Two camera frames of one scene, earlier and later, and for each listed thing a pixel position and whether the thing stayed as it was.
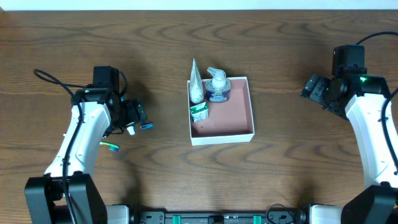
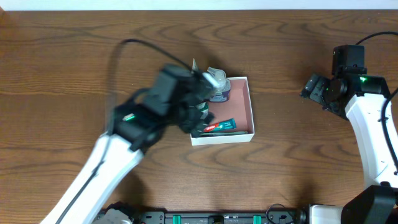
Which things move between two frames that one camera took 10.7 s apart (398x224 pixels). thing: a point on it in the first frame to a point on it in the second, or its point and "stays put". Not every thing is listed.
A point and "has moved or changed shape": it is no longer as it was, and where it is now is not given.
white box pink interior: x=231 y=121 stays put
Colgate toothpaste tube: x=130 y=130 has moved or changed shape
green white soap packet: x=199 y=112 stays put
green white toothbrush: x=112 y=147 has moved or changed shape
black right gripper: x=315 y=90 stays put
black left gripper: x=137 y=113 to x=195 y=111
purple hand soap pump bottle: x=217 y=89 stays put
